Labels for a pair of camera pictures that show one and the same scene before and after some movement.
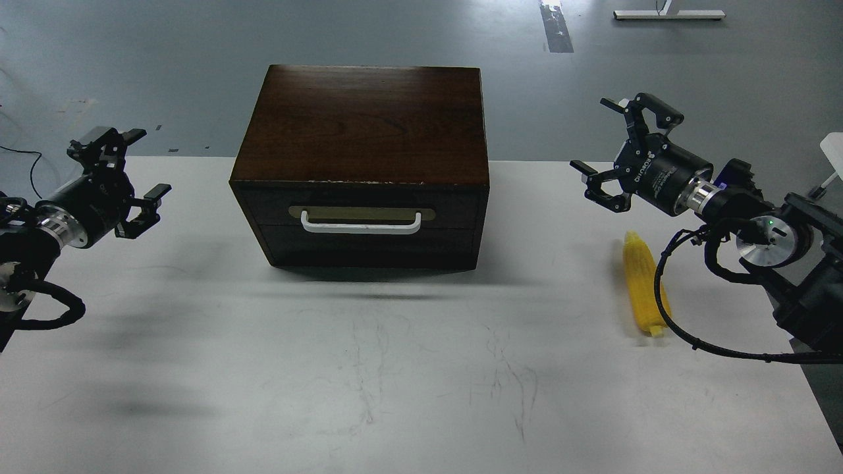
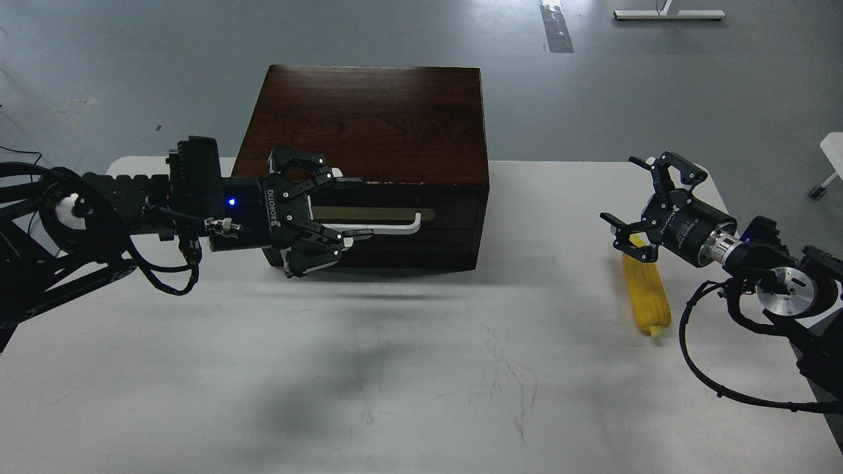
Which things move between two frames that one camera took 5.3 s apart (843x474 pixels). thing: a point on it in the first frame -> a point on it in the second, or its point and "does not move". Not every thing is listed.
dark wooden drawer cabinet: x=367 y=166 does not move
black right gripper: x=654 y=168 -> x=674 y=218
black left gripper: x=85 y=211 -> x=276 y=209
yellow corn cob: x=640 y=272 does not move
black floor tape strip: x=556 y=29 does not move
